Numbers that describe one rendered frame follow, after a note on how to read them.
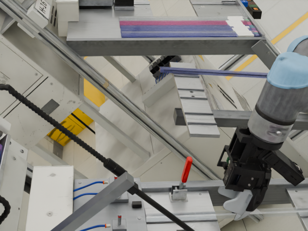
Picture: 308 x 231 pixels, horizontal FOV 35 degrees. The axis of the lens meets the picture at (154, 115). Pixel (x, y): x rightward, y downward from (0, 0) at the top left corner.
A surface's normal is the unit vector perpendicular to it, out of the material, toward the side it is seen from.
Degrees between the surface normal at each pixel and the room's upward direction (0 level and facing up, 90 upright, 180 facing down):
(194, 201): 46
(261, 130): 53
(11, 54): 90
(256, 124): 40
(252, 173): 90
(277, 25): 0
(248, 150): 90
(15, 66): 90
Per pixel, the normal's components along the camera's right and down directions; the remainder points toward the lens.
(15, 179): 0.74, -0.60
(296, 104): 0.17, 0.65
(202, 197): 0.07, -0.83
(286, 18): -0.66, -0.58
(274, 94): -0.71, 0.21
